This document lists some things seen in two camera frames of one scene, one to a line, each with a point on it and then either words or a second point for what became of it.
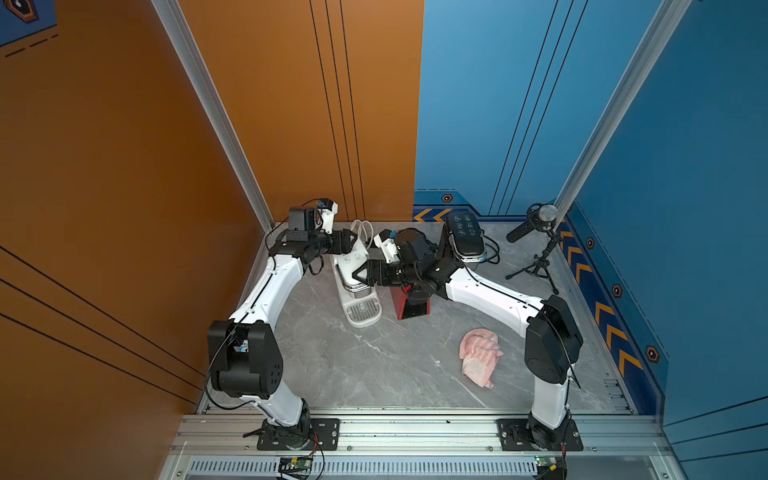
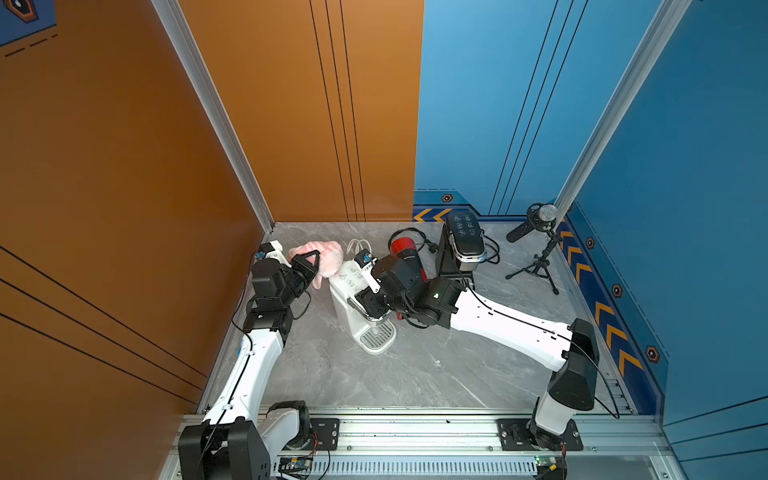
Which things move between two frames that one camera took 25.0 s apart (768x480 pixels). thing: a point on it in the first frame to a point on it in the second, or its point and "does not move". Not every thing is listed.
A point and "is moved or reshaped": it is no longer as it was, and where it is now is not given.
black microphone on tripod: (542, 217) does not move
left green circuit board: (299, 462) does not move
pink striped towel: (479, 350) to (330, 258)
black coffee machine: (467, 235) does not move
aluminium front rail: (617, 445) does not move
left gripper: (340, 242) to (309, 271)
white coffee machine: (360, 300) is moved or reshaped
